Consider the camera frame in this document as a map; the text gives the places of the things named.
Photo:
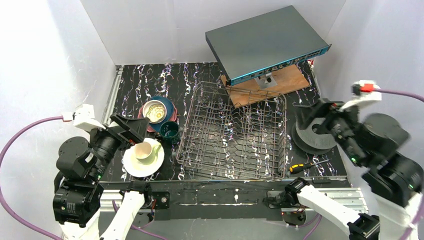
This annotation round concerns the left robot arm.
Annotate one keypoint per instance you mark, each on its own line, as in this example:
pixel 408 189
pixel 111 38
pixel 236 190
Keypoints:
pixel 82 162

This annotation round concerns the dark blue plate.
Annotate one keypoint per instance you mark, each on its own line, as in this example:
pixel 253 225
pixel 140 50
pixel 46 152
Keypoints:
pixel 171 114

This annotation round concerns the patterned white bowl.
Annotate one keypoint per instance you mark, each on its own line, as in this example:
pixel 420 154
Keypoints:
pixel 154 110

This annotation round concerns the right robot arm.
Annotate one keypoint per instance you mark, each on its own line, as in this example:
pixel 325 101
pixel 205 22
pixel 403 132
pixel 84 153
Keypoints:
pixel 396 181

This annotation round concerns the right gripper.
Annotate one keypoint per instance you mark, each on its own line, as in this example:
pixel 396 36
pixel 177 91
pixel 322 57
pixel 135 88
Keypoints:
pixel 324 115

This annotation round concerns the yellow black screwdriver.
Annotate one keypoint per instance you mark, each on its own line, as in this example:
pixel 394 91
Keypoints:
pixel 297 168

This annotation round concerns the grey wire dish rack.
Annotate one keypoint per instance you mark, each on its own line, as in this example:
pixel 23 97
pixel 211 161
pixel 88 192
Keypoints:
pixel 235 134

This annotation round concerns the aluminium frame rail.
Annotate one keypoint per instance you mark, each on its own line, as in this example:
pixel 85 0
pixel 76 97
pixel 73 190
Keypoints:
pixel 110 103

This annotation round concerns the wooden board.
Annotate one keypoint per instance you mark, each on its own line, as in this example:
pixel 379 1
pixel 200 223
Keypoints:
pixel 289 79

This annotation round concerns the grey filament spool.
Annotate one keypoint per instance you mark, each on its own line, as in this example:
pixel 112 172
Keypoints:
pixel 307 132

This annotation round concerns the grey network switch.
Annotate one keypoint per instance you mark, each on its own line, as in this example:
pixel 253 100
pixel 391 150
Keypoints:
pixel 263 44

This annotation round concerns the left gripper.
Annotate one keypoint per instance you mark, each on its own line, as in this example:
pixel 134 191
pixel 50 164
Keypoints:
pixel 122 133

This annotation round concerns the dark green mug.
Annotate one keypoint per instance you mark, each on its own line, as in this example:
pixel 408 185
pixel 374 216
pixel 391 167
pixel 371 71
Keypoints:
pixel 170 132

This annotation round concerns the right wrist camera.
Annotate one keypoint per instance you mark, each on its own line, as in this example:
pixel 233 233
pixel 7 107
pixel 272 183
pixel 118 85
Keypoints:
pixel 364 94

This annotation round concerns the metal switch stand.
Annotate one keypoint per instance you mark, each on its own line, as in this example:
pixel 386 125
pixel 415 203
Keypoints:
pixel 266 81

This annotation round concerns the light green mug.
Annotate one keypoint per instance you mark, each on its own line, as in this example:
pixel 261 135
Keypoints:
pixel 146 152

